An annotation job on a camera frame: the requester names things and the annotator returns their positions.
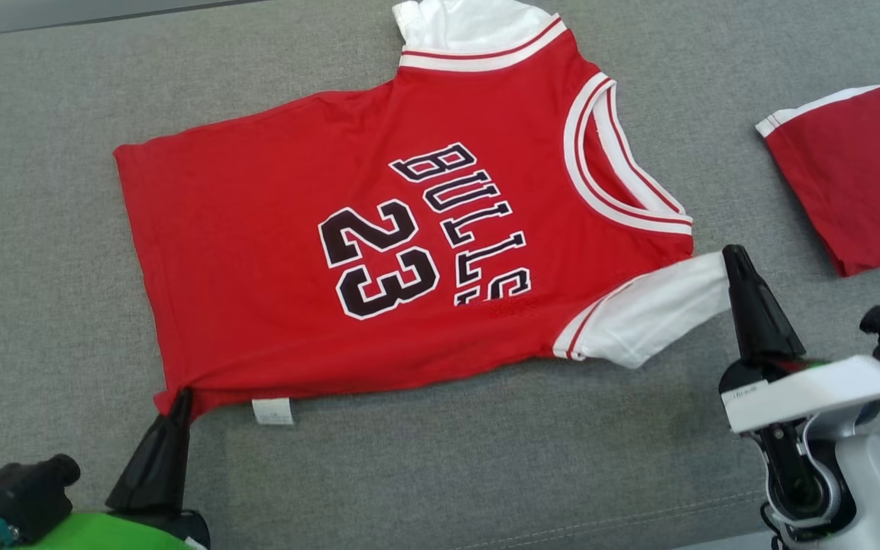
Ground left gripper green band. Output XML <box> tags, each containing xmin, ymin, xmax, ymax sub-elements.
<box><xmin>16</xmin><ymin>387</ymin><xmax>212</xmax><ymax>550</ymax></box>

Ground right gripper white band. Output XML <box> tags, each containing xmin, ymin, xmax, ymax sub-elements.
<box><xmin>719</xmin><ymin>245</ymin><xmax>880</xmax><ymax>435</ymax></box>

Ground red shorts with white trim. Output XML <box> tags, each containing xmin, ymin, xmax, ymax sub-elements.
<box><xmin>755</xmin><ymin>79</ymin><xmax>880</xmax><ymax>277</ymax></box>

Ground red Bulls jersey white sleeves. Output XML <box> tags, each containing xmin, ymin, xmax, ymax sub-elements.
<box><xmin>113</xmin><ymin>0</ymin><xmax>733</xmax><ymax>425</ymax></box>

